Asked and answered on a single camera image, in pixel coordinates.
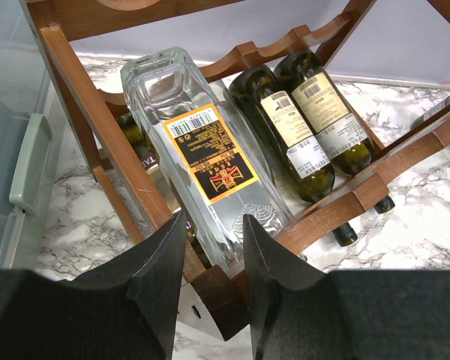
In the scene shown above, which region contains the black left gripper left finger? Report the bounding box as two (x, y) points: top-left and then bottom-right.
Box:
(0, 212), (186, 359)

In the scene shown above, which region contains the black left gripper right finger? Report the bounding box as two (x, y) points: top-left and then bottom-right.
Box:
(243, 215), (450, 359)

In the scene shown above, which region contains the dark green wine bottle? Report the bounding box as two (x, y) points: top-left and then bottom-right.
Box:
(273, 48), (397, 215)
(228, 64), (359, 248)

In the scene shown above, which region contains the clear bottle black cap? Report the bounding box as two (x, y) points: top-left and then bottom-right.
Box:
(121, 47), (293, 269)

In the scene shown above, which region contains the green bottle brown label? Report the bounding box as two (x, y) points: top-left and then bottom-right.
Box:
(115, 113), (181, 214)

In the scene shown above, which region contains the green bottle silver foil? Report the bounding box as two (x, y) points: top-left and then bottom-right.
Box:
(410, 95), (450, 130)

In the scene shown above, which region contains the brown wooden wine rack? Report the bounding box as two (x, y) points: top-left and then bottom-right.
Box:
(21, 1), (450, 340)

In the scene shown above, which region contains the translucent green plastic toolbox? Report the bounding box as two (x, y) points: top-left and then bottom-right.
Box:
(0, 1), (65, 269)

